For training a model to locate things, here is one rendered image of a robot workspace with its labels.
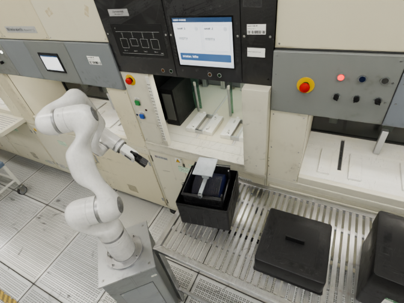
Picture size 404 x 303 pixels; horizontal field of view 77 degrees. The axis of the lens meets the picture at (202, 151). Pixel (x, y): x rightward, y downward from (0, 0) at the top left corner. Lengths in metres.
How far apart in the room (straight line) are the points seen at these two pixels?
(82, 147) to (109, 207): 0.26
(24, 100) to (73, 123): 1.78
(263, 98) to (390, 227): 0.70
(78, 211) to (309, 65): 1.08
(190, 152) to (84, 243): 1.40
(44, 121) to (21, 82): 1.71
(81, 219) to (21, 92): 1.85
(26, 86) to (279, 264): 2.49
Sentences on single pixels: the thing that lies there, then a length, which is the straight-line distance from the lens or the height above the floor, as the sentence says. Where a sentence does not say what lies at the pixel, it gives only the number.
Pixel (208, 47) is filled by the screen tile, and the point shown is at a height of 1.56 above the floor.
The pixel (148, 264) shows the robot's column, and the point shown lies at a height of 0.76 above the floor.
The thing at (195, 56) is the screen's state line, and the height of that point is 1.52.
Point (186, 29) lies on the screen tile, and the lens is 1.24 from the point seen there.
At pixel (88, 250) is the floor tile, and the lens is 2.56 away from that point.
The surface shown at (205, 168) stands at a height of 1.08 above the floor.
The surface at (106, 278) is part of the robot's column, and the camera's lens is 1.44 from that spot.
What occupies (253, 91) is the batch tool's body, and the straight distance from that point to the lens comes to 1.16.
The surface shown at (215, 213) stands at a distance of 1.29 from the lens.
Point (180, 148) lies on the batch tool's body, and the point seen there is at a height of 0.87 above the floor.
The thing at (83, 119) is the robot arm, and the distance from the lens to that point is 1.06.
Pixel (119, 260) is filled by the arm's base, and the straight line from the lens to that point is 1.42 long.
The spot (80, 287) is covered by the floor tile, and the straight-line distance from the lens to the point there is 2.43.
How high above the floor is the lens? 1.96
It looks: 41 degrees down
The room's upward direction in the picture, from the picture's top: 10 degrees counter-clockwise
